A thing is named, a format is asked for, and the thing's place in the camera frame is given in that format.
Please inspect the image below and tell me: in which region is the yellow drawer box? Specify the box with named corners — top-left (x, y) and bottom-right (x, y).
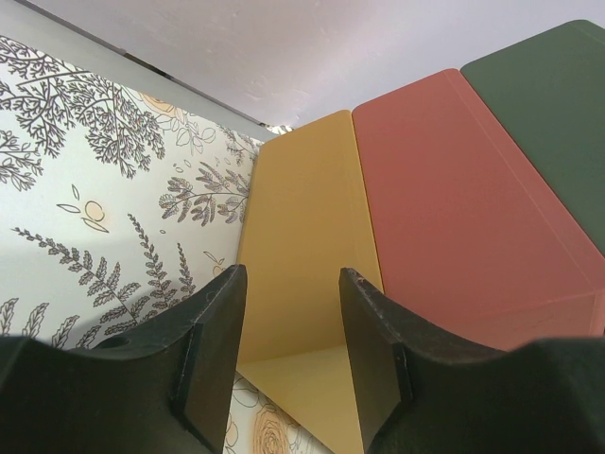
top-left (237, 111), bottom-right (382, 453)

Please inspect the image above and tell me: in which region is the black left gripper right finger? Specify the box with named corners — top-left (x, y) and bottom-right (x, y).
top-left (339, 268), bottom-right (604, 453)

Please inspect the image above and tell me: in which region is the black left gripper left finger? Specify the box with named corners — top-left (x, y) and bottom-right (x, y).
top-left (1, 265), bottom-right (247, 453)

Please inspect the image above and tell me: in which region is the red drawer box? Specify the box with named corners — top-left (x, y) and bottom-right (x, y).
top-left (353, 69), bottom-right (604, 350)

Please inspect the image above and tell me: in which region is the green drawer box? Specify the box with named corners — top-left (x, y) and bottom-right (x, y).
top-left (461, 20), bottom-right (604, 250)

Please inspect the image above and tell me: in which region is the floral patterned table mat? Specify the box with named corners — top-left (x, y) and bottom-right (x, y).
top-left (1, 37), bottom-right (323, 453)

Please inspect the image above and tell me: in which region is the aluminium frame rail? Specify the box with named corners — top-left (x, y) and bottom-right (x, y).
top-left (1, 1), bottom-right (275, 142)

